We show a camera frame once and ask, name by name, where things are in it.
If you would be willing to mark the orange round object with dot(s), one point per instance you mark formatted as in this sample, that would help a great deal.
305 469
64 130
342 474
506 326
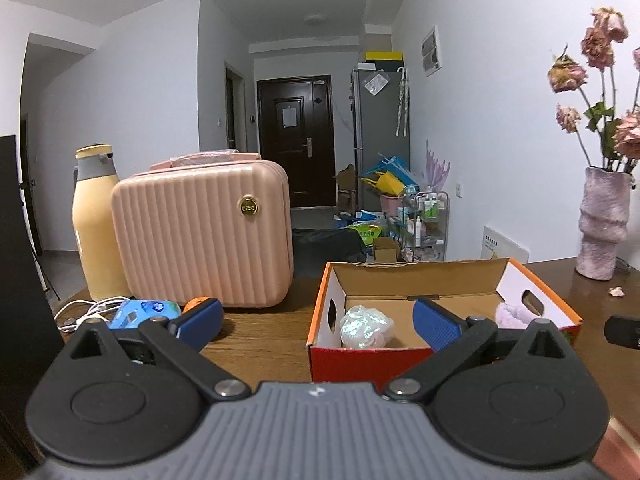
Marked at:
192 304

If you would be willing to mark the white folded umbrella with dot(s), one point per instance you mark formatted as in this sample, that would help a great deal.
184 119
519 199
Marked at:
402 105

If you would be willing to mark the black monitor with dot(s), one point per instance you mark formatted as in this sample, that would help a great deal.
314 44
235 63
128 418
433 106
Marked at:
20 260

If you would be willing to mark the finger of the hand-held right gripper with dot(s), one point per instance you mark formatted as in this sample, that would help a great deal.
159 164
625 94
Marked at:
624 332

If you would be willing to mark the white board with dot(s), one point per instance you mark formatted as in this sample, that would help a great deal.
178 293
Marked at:
505 247

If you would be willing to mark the blue bag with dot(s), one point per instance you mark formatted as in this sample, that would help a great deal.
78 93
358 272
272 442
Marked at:
397 165

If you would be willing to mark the orange cardboard box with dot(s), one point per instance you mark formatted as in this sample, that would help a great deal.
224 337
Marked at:
350 360

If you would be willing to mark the pink bucket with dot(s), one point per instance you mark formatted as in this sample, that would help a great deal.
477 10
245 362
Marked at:
390 203

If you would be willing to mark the green printed packet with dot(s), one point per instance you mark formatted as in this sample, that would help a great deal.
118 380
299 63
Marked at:
367 234

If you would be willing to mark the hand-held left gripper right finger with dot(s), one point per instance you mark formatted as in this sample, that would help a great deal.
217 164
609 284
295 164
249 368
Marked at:
436 325

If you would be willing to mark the pink ribbed small suitcase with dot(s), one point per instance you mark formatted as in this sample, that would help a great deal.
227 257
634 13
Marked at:
200 235

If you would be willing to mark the grey refrigerator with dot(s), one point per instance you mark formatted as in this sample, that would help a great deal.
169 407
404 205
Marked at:
380 125

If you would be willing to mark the brown cardboard box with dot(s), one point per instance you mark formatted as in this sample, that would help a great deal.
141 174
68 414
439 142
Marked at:
345 185

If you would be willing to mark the black bag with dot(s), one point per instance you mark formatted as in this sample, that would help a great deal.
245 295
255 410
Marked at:
330 245

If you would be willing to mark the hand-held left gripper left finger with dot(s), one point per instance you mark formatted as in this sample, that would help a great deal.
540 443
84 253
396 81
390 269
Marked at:
202 322

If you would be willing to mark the fallen pink petal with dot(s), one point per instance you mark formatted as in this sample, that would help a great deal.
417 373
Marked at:
616 291

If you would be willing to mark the small open cardboard box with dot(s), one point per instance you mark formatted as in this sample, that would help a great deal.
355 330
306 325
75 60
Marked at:
386 250

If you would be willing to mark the blue tissue pack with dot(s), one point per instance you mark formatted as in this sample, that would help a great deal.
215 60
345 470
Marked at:
145 310

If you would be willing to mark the white paper notice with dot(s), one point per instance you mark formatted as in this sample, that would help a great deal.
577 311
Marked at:
289 118

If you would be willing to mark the bunch of dried roses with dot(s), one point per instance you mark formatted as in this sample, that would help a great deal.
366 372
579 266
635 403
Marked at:
607 25

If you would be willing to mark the clear plastic bag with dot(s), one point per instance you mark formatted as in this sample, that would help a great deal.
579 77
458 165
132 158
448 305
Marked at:
376 83

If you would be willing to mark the pink textured vase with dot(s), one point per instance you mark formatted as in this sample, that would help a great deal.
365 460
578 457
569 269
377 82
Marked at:
602 230

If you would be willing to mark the white plastic bag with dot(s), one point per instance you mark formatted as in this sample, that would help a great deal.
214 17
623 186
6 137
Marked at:
365 327

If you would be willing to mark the purple feathery decoration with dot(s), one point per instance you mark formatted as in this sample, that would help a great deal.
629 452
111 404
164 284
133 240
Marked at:
436 167

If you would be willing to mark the pale pink fluffy cloth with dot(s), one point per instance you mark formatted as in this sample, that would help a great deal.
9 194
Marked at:
515 316

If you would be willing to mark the yellow thermos bottle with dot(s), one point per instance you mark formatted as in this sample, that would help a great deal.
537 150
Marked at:
92 240

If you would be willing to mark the yellow and black box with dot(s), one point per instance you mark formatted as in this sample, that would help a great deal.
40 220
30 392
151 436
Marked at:
382 56

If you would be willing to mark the dark brown door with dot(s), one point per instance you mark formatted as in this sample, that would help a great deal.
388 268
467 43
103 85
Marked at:
295 160

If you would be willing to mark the white wall panel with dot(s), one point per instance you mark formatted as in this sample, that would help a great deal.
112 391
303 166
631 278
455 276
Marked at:
431 52

